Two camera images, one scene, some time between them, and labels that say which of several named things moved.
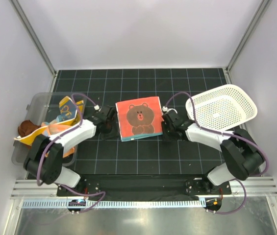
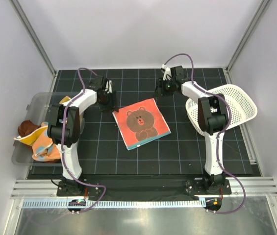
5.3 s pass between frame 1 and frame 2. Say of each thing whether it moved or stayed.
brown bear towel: moved
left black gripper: moved
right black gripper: moved
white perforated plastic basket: stayed
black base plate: stayed
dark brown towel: stayed
